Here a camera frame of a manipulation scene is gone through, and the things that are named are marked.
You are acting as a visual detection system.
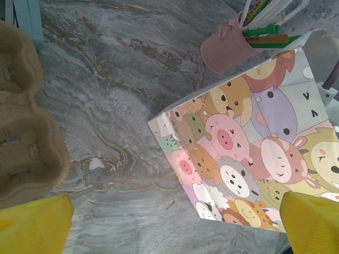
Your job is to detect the pink bucket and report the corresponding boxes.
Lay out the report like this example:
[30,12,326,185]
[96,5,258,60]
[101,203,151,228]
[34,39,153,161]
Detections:
[200,12,259,75]

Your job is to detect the brown pulp cup carrier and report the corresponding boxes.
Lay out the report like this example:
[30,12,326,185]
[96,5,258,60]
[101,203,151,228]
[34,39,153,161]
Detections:
[0,20,72,210]

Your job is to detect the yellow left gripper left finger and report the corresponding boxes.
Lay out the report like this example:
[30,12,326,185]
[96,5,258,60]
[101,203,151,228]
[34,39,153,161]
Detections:
[0,195,74,254]

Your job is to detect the light blue box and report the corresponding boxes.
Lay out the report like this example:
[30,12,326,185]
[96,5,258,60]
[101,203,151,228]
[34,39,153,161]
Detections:
[4,0,44,51]

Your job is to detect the brown wooden stirrer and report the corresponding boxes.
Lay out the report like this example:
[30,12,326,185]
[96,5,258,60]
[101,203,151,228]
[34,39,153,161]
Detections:
[245,33,289,46]

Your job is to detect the purple cable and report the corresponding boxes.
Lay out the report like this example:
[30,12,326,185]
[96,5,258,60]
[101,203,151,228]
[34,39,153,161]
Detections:
[323,59,339,89]

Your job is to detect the cartoon print paper bag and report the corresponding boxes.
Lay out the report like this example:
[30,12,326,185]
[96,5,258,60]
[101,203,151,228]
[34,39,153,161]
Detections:
[147,29,339,233]

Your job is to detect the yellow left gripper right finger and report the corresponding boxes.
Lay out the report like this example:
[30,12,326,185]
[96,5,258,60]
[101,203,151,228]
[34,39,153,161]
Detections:
[280,192,339,254]

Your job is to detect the green printed paper sleeve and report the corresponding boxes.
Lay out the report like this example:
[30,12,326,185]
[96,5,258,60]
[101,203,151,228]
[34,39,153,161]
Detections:
[239,24,281,38]

